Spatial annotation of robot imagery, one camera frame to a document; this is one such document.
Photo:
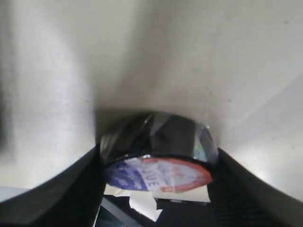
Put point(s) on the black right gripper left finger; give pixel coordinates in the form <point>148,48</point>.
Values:
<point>71,199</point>

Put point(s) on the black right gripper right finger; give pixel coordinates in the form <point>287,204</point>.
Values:
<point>240,199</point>

